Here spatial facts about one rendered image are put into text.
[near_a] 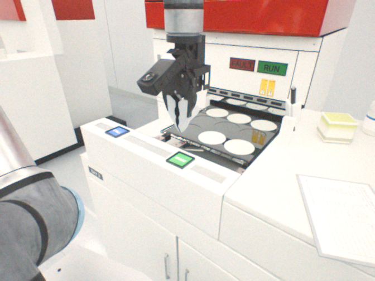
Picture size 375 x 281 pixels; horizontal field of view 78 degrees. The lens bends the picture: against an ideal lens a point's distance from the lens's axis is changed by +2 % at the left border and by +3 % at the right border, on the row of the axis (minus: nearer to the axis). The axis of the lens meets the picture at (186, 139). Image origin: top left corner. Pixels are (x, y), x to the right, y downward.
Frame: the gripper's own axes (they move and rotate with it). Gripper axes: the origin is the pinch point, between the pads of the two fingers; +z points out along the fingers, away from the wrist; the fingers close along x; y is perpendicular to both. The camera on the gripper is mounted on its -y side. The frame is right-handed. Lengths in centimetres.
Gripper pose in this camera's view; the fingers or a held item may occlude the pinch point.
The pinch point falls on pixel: (178, 127)
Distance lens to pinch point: 54.0
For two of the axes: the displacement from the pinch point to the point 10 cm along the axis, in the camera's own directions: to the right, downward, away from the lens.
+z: 0.0, 8.7, 4.9
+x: -7.8, -3.1, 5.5
